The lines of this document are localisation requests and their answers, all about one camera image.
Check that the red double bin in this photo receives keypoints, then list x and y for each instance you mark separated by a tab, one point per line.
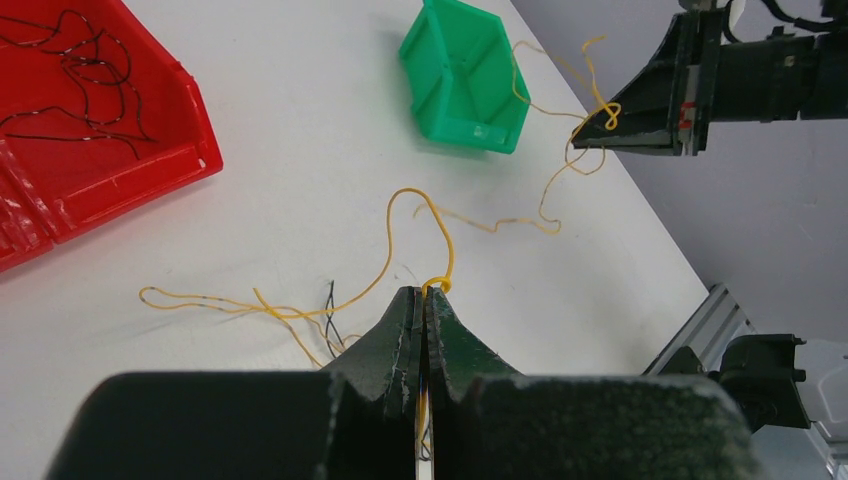
97	119

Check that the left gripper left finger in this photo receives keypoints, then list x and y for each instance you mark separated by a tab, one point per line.
352	419

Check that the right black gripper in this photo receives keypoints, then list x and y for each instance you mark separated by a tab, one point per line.
798	72

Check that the green bin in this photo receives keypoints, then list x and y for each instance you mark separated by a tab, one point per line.
466	90

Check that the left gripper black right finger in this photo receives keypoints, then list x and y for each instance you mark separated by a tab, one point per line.
492	422

